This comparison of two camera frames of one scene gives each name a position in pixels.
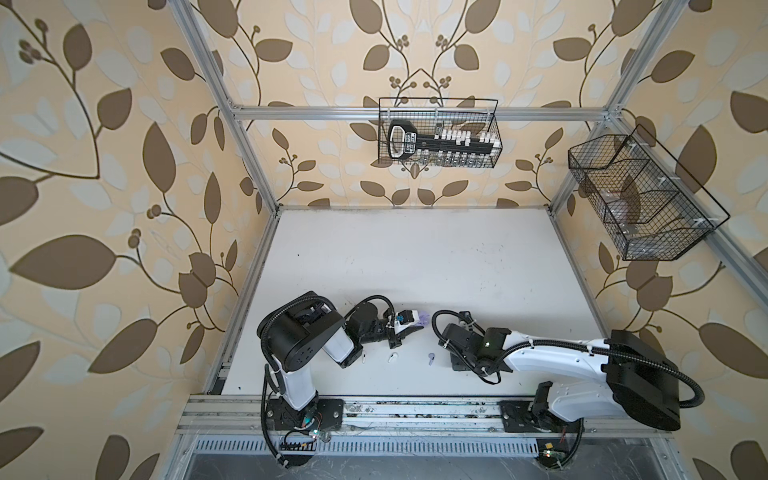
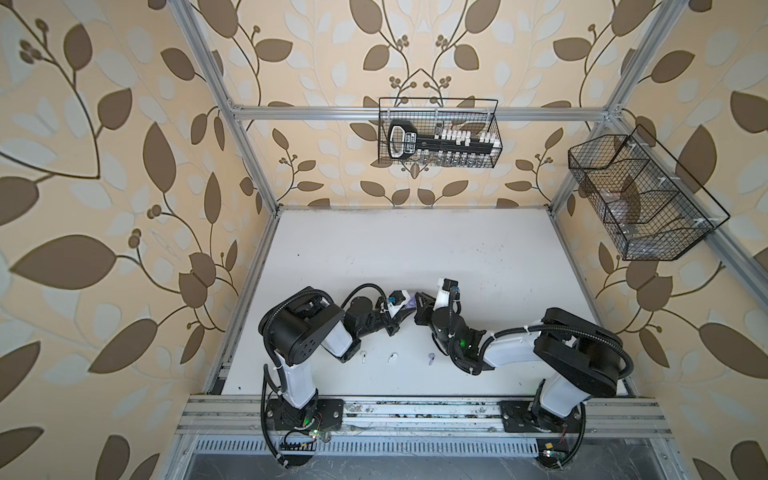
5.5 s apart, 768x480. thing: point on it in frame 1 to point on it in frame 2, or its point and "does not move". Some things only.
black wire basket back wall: (439, 132) does not move
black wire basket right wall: (647, 205) does not move
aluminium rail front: (206, 417) does not move
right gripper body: (461, 364) to (425, 317)
